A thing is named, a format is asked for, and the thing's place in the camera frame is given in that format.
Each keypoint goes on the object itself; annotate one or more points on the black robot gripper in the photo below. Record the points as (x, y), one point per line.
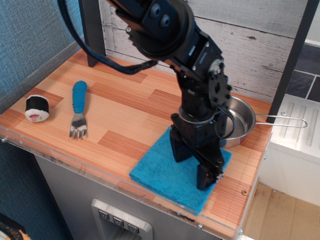
(201, 140)

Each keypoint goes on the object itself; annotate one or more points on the blue cloth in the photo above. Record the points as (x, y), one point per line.
(176, 181)

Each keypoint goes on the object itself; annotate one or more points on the small steel pan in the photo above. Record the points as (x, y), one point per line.
(245, 121)

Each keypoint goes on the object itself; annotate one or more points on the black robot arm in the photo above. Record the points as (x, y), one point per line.
(166, 31)

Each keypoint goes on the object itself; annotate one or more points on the clear acrylic table edge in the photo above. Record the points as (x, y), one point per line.
(222, 216)

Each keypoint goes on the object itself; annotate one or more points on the white grooved cabinet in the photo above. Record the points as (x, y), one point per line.
(292, 158)

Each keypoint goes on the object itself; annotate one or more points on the silver dispenser button panel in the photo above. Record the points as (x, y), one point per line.
(116, 224)

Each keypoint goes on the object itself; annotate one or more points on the plush sushi roll toy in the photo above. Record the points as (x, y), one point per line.
(37, 108)

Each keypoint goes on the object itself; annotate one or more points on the yellow black object corner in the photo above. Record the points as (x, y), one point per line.
(10, 233)

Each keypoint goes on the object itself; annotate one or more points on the blue handled fork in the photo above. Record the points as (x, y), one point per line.
(78, 126)

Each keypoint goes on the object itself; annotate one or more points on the right black post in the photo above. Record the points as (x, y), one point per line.
(299, 41)

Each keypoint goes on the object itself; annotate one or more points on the black post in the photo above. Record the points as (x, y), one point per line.
(92, 25)
(299, 41)

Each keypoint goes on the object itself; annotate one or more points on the left black post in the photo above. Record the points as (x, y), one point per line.
(92, 25)

